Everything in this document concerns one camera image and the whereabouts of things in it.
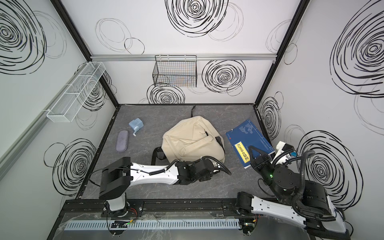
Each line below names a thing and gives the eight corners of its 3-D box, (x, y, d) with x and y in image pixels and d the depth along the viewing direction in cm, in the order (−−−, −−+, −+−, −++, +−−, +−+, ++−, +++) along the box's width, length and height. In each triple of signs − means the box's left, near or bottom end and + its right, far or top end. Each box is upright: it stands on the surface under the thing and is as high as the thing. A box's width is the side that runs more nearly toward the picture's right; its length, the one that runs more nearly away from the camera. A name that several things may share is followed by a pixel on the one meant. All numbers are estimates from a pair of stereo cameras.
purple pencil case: (117, 152, 96) (114, 149, 93) (120, 133, 105) (118, 130, 102) (127, 150, 97) (124, 148, 94) (129, 132, 106) (127, 129, 103)
